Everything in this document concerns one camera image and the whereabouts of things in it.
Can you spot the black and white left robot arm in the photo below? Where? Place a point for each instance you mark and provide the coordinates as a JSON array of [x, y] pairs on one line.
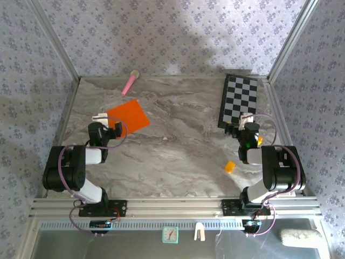
[[78, 162]]

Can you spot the white plastic hook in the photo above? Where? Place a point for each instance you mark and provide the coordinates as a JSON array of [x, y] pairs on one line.
[[199, 225]]

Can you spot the aluminium frame post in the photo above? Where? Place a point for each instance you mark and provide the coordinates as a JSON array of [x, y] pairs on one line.
[[58, 46], [289, 40]]

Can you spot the black and grey chessboard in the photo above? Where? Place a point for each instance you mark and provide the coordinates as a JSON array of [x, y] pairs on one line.
[[240, 94]]

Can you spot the grey speckled stone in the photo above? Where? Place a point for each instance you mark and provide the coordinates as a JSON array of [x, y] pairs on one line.
[[300, 237]]

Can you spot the aluminium mounting rail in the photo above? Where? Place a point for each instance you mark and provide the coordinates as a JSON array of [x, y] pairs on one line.
[[172, 206]]

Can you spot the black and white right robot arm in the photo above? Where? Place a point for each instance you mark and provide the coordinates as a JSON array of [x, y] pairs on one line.
[[275, 167]]

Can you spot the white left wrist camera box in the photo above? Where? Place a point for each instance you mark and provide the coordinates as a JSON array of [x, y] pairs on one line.
[[99, 116]]

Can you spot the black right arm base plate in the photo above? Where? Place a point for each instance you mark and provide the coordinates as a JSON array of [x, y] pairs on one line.
[[229, 207]]

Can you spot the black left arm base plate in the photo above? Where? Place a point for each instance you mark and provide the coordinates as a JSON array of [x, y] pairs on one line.
[[118, 207]]

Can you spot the teal square clock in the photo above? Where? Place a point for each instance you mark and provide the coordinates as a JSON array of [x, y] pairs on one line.
[[170, 234]]

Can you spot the orange plastic block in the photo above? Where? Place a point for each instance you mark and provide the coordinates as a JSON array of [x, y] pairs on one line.
[[229, 167]]

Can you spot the pink toy microphone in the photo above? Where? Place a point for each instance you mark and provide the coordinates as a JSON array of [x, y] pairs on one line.
[[129, 83]]

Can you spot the aluminium side rail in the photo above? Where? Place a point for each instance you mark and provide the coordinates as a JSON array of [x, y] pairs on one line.
[[67, 108], [275, 108]]

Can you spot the grey metal shelf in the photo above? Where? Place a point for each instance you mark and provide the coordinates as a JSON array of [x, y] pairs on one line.
[[121, 248]]

